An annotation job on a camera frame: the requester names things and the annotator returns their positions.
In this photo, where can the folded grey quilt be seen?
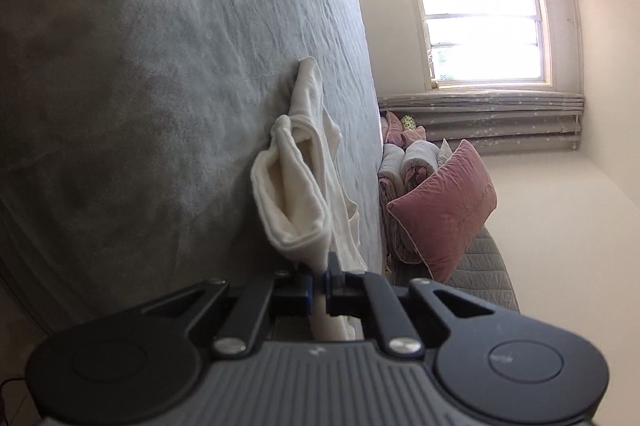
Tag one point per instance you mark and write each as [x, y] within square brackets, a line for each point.
[415, 161]

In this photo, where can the grey patterned curtain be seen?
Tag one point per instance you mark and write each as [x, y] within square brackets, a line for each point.
[490, 121]

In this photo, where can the pink velvet pillow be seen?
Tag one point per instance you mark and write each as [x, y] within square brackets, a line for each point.
[445, 206]

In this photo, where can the grey quilted headboard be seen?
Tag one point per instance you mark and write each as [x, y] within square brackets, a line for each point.
[485, 266]

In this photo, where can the green patterned item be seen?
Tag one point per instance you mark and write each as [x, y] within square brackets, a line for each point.
[408, 122]

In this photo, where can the white long-sleeve bear-print shirt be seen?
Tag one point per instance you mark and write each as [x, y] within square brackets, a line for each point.
[300, 196]

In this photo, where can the small pink cushion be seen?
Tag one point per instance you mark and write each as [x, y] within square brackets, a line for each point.
[400, 133]

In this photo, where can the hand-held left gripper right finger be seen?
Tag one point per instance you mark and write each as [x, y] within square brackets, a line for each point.
[334, 295]

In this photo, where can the window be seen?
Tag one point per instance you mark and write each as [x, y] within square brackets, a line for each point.
[480, 16]

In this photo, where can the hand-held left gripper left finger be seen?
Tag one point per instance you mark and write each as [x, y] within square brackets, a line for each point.
[308, 292]

